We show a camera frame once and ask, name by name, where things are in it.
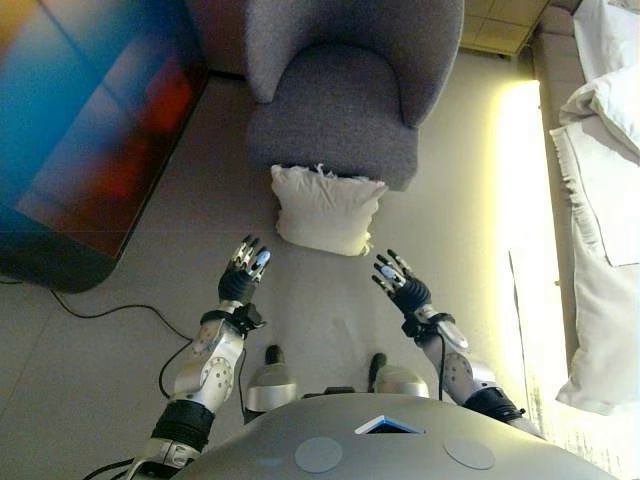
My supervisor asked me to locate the robot right hand black silver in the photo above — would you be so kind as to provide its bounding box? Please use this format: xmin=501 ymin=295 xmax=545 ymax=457
xmin=370 ymin=248 xmax=432 ymax=314

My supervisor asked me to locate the robot left hand black silver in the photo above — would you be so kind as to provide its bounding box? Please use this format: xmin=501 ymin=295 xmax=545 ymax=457
xmin=218 ymin=233 xmax=274 ymax=306

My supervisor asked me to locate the white fringed cushion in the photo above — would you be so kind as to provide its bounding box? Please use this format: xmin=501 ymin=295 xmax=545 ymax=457
xmin=269 ymin=162 xmax=390 ymax=259

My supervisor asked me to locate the dark rounded object at left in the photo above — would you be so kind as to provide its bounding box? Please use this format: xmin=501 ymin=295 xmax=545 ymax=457
xmin=367 ymin=352 xmax=431 ymax=400

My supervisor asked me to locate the robot left leg silver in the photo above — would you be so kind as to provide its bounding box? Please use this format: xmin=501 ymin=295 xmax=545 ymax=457
xmin=243 ymin=344 xmax=300 ymax=416

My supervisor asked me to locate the grey robot torso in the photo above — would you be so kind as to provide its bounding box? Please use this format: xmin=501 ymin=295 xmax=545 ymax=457
xmin=174 ymin=392 xmax=616 ymax=480

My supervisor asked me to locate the grey fabric armchair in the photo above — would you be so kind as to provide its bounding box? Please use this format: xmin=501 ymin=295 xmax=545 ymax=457
xmin=243 ymin=0 xmax=466 ymax=192

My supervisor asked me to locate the large glossy television screen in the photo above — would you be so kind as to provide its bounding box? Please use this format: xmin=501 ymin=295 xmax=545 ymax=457
xmin=0 ymin=0 xmax=209 ymax=295

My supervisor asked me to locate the white crumpled duvet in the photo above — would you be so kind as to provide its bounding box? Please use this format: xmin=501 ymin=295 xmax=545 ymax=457
xmin=558 ymin=64 xmax=640 ymax=161

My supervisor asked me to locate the beige panelled nightstand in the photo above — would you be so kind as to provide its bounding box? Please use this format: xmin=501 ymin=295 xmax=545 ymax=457
xmin=459 ymin=0 xmax=544 ymax=59

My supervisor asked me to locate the white bed sheet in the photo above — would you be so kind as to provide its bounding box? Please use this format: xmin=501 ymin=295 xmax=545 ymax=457
xmin=572 ymin=0 xmax=640 ymax=71

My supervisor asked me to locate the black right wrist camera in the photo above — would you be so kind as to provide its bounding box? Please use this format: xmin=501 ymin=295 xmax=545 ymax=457
xmin=402 ymin=312 xmax=437 ymax=342

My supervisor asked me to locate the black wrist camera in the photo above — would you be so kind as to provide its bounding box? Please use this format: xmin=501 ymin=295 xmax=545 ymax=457
xmin=402 ymin=312 xmax=437 ymax=342
xmin=233 ymin=302 xmax=267 ymax=335

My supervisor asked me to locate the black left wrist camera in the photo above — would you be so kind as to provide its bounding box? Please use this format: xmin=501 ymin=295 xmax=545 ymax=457
xmin=233 ymin=302 xmax=267 ymax=335

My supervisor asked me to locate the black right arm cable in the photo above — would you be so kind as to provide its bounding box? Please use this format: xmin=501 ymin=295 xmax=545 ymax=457
xmin=435 ymin=333 xmax=449 ymax=402

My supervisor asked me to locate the black floor cable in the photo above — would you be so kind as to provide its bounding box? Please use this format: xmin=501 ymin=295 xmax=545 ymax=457
xmin=0 ymin=277 xmax=195 ymax=401

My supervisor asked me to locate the grey upholstered bed frame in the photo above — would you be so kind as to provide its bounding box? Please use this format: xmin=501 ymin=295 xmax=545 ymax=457
xmin=529 ymin=4 xmax=640 ymax=151

